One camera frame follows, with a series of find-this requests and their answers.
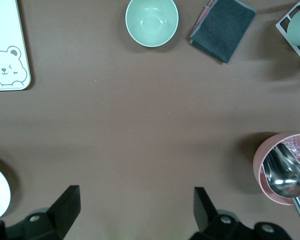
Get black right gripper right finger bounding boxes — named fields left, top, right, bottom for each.
left=189, top=186, right=291, bottom=240

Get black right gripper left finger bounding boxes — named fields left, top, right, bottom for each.
left=0, top=184, right=81, bottom=240

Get pink metal-lined bowl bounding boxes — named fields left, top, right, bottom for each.
left=252, top=132, right=300, bottom=206

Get metal scoop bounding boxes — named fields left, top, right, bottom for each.
left=262, top=143, right=300, bottom=233

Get clear ice cubes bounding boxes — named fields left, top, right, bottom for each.
left=282, top=136, right=300, bottom=176

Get dark grey folded cloth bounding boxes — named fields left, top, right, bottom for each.
left=189, top=0, right=257, bottom=65

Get cream bear print tray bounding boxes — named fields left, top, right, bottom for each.
left=0, top=0, right=32, bottom=92

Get pale green bowl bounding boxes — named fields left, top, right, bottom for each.
left=125, top=0, right=180, bottom=48

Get white wire cup rack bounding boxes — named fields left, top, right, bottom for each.
left=275, top=0, right=300, bottom=62

